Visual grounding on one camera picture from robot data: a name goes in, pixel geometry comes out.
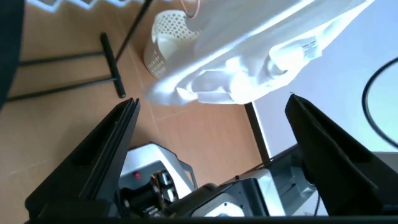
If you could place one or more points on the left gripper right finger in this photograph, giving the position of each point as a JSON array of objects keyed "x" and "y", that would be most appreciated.
[{"x": 335, "y": 174}]

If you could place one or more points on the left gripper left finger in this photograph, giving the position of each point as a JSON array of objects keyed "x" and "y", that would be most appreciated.
[{"x": 62, "y": 189}]

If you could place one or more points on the white garment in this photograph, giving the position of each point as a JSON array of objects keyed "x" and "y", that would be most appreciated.
[{"x": 242, "y": 46}]

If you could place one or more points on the pink clothes hanger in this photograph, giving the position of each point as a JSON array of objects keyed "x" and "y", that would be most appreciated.
[{"x": 194, "y": 15}]

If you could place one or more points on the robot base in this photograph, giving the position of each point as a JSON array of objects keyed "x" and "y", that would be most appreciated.
[{"x": 149, "y": 158}]

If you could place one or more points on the black clothes rack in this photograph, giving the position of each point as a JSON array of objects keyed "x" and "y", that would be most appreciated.
[{"x": 112, "y": 62}]

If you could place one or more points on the white laundry basket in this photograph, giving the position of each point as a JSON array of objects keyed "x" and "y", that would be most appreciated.
[{"x": 158, "y": 59}]

